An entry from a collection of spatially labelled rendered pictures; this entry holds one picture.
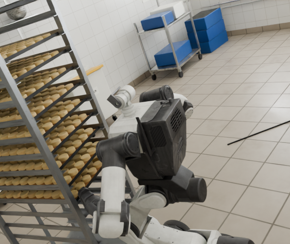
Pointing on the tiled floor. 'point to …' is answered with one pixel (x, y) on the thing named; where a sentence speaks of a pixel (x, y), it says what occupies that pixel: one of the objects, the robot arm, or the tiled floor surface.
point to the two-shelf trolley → (170, 44)
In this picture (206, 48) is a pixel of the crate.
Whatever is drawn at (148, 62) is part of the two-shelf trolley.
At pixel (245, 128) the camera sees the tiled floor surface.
